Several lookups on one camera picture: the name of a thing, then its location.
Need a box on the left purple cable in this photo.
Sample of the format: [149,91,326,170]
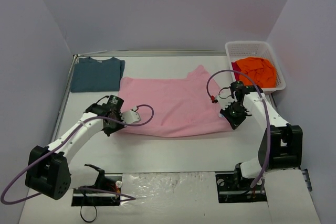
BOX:
[0,103,154,205]

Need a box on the white plastic basket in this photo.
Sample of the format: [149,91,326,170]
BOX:
[225,41,286,94]

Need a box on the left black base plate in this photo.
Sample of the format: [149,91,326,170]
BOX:
[71,174,122,207]

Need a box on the orange t-shirt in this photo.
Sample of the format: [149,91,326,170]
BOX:
[236,57,277,88]

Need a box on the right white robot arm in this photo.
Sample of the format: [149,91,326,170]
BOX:
[220,81,303,189]

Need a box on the red garment in basket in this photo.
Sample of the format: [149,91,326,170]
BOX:
[232,62,241,81]

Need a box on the folded blue t-shirt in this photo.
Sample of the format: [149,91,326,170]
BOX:
[70,57,125,93]

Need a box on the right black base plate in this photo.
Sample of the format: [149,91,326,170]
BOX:
[215,172,267,204]

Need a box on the purple cable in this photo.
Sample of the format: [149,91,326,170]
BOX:
[0,103,154,205]
[206,69,271,188]

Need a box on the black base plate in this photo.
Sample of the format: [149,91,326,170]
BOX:
[215,172,267,204]
[71,174,122,207]

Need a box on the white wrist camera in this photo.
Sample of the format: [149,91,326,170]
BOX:
[120,106,141,126]
[210,95,236,111]

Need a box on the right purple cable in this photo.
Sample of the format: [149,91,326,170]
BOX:
[206,69,271,188]

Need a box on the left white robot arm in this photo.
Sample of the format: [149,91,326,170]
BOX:
[25,95,124,200]

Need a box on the pink t-shirt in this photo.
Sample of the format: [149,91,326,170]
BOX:
[119,65,232,138]

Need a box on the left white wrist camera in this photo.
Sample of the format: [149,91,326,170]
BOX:
[120,106,141,126]

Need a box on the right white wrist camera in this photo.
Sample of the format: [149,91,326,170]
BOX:
[210,95,236,111]

